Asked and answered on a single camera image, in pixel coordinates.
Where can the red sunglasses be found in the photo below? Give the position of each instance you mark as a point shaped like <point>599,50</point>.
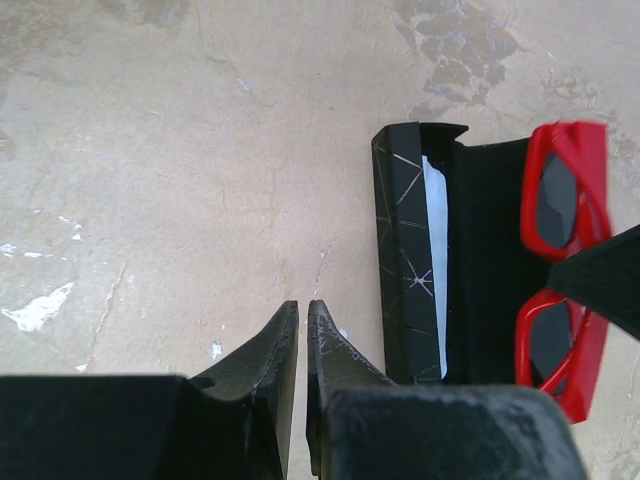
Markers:
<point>559,342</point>

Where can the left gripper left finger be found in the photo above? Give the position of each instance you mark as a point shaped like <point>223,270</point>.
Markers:
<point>231,421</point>

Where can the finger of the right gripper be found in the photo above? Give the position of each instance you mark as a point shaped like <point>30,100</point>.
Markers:
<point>604,279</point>

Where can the black glasses case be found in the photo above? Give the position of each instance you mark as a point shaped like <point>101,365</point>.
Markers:
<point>490,272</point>

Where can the light blue cleaning cloth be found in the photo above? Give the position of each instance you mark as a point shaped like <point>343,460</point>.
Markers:
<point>437,219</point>

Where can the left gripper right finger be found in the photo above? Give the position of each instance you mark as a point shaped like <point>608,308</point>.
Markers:
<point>361,425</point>

